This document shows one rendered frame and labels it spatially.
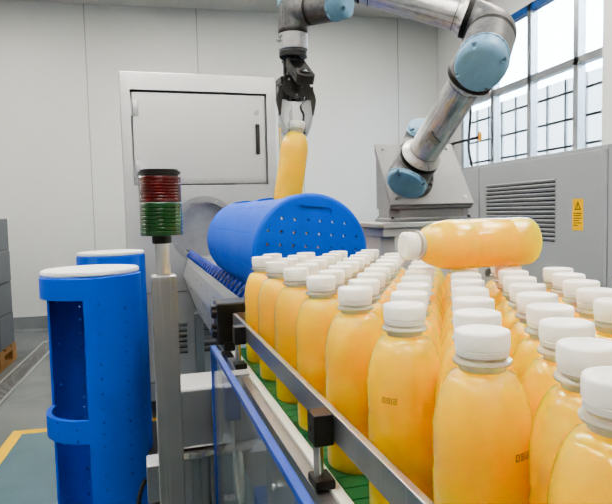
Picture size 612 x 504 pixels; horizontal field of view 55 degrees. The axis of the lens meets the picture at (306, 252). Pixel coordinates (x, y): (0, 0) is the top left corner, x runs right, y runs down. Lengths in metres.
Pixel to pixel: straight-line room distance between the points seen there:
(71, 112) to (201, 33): 1.62
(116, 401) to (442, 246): 1.21
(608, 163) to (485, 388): 2.43
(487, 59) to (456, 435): 1.10
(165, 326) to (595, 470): 0.70
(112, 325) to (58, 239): 4.97
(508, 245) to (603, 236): 1.95
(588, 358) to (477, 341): 0.07
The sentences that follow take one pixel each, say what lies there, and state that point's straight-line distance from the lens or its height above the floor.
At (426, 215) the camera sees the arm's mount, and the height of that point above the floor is 1.17.
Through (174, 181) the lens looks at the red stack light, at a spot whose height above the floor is 1.24.
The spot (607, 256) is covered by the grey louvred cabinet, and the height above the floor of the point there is 0.97.
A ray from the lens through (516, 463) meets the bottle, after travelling 0.44.
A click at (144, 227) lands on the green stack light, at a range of 0.90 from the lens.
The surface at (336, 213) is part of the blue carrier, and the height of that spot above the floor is 1.18.
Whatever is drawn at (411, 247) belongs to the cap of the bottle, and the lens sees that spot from 0.80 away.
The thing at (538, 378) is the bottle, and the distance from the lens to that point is 0.47.
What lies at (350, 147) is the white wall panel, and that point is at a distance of 6.87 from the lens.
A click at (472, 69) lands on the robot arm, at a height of 1.50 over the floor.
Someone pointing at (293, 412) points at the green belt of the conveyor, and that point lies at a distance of 0.88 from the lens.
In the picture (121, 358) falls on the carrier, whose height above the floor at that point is 0.78.
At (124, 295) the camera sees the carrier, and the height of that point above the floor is 0.96.
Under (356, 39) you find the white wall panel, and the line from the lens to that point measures 7.13.
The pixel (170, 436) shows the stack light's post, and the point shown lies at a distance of 0.96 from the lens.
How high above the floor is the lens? 1.19
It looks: 4 degrees down
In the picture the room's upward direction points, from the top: 1 degrees counter-clockwise
